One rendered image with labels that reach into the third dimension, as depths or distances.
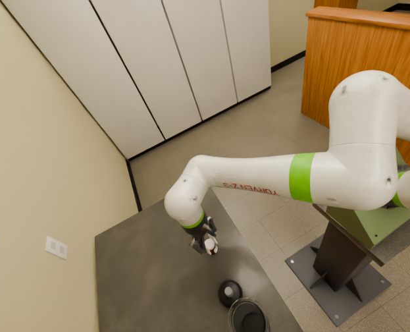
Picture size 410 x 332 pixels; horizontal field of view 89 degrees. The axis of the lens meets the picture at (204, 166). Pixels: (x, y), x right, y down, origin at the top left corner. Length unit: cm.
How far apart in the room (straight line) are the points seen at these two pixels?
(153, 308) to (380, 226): 92
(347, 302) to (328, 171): 151
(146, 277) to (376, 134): 97
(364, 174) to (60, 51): 255
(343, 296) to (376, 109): 157
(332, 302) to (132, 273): 136
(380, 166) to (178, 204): 46
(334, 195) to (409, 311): 160
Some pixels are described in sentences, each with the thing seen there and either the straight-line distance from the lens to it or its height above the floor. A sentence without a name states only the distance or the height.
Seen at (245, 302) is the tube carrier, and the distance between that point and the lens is 71.
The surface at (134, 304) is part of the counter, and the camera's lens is 109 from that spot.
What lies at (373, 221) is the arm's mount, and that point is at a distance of 99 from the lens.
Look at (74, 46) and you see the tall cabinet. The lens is 261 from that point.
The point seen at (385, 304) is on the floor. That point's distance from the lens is 201.
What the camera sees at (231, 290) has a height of 100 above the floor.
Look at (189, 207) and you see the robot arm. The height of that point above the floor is 137.
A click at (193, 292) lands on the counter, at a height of 94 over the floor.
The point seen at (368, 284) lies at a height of 1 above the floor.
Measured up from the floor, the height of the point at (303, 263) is 2.
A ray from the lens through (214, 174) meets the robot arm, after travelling 62.
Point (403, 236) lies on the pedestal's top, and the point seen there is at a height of 94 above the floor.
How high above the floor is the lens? 186
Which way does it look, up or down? 46 degrees down
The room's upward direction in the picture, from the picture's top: 22 degrees counter-clockwise
